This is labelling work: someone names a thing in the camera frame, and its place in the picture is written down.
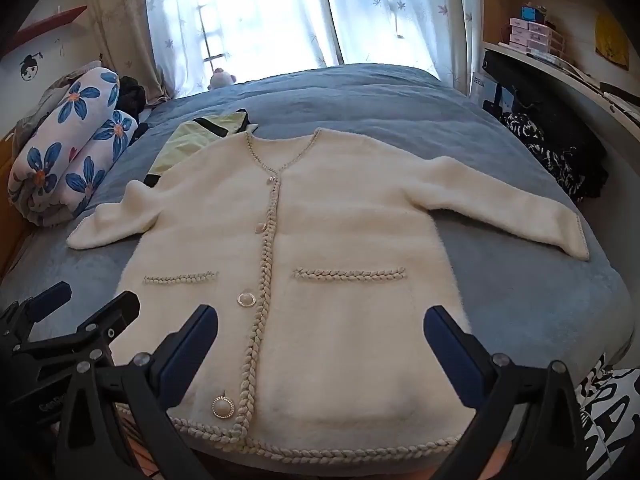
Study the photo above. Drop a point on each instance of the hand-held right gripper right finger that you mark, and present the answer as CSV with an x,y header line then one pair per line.
x,y
450,360

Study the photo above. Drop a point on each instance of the wooden bookshelf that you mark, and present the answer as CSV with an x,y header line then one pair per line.
x,y
500,5

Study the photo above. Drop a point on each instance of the red wall shelf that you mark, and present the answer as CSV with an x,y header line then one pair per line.
x,y
45,22

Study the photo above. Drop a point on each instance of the dark clothes pile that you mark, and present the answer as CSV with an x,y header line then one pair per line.
x,y
132,97

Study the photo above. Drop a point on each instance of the white sheer leaf curtain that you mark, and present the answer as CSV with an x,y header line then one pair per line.
x,y
170,35
425,20

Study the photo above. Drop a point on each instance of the rolled blue floral quilt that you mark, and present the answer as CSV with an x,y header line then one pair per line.
x,y
65,160

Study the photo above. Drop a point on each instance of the yellow-green jacket with black trim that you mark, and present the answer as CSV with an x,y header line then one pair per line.
x,y
195,140

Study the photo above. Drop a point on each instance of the beige patterned curtain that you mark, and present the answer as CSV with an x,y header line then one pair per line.
x,y
120,25

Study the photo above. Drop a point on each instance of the wooden bed frame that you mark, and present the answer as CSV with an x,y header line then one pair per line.
x,y
5,175

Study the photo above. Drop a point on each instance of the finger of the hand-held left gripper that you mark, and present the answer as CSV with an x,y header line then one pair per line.
x,y
50,300
117,310

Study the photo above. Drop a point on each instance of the face wall sticker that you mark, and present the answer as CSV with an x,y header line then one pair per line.
x,y
29,67

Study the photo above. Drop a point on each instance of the yellow wall cloth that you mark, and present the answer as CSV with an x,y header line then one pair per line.
x,y
611,42

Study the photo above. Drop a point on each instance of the person's black and white trousers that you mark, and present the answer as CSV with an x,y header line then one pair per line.
x,y
615,410

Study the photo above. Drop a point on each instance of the small blue box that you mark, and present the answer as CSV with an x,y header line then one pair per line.
x,y
531,14

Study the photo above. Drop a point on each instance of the pink plush toy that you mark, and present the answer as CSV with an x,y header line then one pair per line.
x,y
221,80

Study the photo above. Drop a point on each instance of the white curved desk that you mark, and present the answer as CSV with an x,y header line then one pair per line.
x,y
580,85

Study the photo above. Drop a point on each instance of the white cardboard box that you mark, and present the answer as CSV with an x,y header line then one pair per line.
x,y
480,87

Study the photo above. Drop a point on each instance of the cream fuzzy braided cardigan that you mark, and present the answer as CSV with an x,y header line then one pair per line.
x,y
325,240

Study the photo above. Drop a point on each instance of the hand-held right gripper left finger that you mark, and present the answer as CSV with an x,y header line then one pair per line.
x,y
190,360

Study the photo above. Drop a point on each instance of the pink drawer organiser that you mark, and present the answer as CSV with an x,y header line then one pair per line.
x,y
530,35

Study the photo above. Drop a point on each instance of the white flat desk item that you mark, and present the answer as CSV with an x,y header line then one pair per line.
x,y
550,57

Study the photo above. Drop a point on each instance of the black and white patterned cloth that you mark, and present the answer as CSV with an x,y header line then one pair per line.
x,y
540,152

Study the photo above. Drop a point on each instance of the blue bed blanket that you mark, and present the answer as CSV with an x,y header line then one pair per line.
x,y
375,105

